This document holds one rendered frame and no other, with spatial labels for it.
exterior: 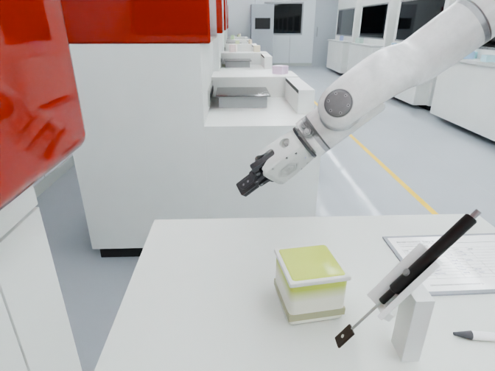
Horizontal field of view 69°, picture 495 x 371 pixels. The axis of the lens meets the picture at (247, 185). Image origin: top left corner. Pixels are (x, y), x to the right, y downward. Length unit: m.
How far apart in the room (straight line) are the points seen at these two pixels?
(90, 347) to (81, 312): 0.25
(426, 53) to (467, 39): 0.07
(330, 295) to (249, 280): 0.13
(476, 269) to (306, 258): 0.28
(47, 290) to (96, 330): 1.60
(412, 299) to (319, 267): 0.11
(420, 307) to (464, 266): 0.24
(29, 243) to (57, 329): 0.09
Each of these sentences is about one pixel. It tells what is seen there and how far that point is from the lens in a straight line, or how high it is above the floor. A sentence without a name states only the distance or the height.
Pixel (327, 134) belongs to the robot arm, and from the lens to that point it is 0.71.
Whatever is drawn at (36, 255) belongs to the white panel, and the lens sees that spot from 0.33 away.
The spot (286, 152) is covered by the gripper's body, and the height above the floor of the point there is 1.08.
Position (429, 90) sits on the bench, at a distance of 6.80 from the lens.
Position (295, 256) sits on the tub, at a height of 1.03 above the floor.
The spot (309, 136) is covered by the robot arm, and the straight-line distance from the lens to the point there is 0.71.
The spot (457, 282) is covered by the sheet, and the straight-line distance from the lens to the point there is 0.61.
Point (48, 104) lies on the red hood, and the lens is 0.23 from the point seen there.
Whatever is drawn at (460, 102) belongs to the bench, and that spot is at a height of 0.37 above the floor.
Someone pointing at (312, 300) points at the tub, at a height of 1.00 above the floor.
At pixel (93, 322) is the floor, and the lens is 1.99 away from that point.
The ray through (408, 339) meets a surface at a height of 1.00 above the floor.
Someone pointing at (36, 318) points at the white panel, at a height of 1.10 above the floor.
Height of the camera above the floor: 1.30
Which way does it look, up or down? 24 degrees down
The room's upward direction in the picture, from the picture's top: straight up
